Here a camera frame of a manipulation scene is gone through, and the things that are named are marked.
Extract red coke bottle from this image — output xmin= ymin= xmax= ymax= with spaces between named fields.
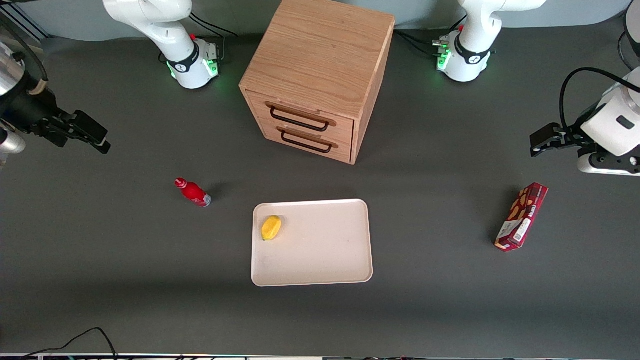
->
xmin=174 ymin=177 xmax=212 ymax=208

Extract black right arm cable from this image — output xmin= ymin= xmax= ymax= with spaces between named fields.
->
xmin=0 ymin=12 xmax=50 ymax=97

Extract wide wooden drawer front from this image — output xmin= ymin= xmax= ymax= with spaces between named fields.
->
xmin=245 ymin=90 xmax=355 ymax=147

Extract red snack box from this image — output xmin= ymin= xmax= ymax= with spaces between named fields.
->
xmin=494 ymin=182 xmax=550 ymax=253

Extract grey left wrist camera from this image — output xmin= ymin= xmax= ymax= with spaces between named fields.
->
xmin=577 ymin=148 xmax=640 ymax=177

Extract narrow wooden drawer front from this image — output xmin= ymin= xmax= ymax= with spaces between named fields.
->
xmin=256 ymin=119 xmax=354 ymax=164

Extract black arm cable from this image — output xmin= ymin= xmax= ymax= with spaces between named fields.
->
xmin=0 ymin=12 xmax=50 ymax=97
xmin=559 ymin=66 xmax=640 ymax=132

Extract black base cables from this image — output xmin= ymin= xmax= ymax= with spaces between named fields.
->
xmin=188 ymin=12 xmax=240 ymax=64
xmin=394 ymin=15 xmax=468 ymax=59

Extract thin black table-edge cable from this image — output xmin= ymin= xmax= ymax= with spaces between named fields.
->
xmin=20 ymin=327 xmax=119 ymax=360

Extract yellow lemon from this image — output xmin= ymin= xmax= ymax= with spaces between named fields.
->
xmin=261 ymin=215 xmax=283 ymax=242

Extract wooden drawer cabinet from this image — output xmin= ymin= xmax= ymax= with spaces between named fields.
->
xmin=239 ymin=0 xmax=396 ymax=166

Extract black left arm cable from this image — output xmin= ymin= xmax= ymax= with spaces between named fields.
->
xmin=559 ymin=66 xmax=640 ymax=132

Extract black left base cables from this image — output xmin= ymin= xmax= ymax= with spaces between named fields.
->
xmin=394 ymin=15 xmax=468 ymax=59

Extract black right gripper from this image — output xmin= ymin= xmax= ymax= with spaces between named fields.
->
xmin=0 ymin=90 xmax=112 ymax=155

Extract short black wire drawer handle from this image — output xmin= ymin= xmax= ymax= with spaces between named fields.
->
xmin=276 ymin=126 xmax=340 ymax=155

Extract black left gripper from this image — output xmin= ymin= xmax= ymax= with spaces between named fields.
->
xmin=529 ymin=121 xmax=599 ymax=159

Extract beige plastic tray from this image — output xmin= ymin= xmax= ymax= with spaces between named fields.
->
xmin=251 ymin=199 xmax=374 ymax=288

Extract long black wire drawer handle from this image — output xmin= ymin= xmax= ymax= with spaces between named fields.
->
xmin=264 ymin=101 xmax=338 ymax=133

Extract aluminium frame rail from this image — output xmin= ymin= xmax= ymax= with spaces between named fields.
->
xmin=0 ymin=7 xmax=49 ymax=42

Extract black right base cables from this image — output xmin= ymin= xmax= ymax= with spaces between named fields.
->
xmin=188 ymin=12 xmax=240 ymax=64

